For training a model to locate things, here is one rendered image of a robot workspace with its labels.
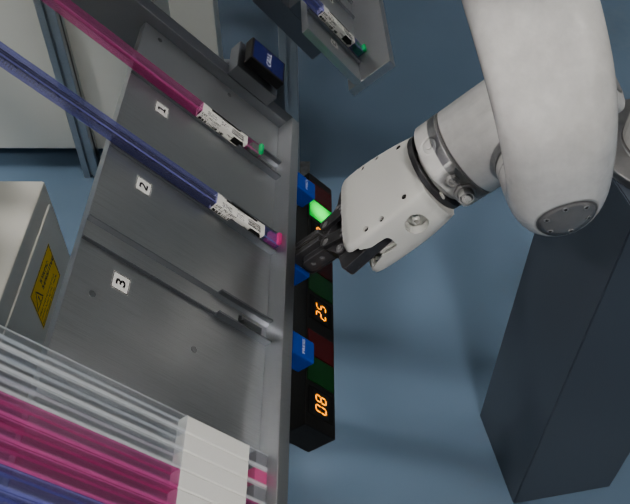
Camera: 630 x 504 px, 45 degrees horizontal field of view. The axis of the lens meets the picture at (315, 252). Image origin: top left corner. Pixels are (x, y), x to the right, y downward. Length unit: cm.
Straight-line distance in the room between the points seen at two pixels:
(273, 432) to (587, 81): 35
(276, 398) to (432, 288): 108
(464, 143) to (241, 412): 28
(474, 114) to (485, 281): 110
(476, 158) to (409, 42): 182
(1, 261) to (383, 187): 47
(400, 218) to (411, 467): 83
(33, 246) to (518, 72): 66
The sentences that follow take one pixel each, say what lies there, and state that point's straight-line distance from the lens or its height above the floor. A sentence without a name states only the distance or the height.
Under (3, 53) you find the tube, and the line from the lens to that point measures 66.
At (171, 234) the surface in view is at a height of 80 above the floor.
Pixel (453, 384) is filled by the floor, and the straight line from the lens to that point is 154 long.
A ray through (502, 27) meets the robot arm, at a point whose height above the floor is 101.
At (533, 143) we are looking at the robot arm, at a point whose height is 94.
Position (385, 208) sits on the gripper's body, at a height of 80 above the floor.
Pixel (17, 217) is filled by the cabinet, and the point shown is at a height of 62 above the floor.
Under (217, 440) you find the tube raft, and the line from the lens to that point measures 58.
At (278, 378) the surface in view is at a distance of 64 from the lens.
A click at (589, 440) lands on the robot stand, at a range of 131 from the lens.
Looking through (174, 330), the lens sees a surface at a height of 79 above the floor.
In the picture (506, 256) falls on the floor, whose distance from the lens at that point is 178.
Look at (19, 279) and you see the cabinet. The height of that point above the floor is 60.
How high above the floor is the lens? 127
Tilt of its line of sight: 47 degrees down
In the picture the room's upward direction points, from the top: straight up
